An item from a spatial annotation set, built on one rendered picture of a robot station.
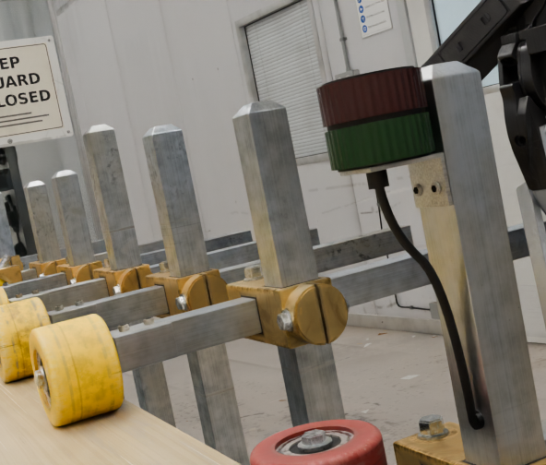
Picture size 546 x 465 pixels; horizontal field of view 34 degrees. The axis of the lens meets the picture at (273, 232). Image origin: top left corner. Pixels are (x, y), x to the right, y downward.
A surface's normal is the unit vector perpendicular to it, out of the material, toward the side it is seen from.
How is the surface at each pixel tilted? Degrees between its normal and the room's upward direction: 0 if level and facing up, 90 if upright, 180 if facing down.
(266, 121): 90
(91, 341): 56
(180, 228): 90
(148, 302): 90
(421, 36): 90
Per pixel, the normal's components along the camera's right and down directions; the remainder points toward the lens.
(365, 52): -0.84, 0.21
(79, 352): 0.29, -0.47
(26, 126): 0.43, -0.01
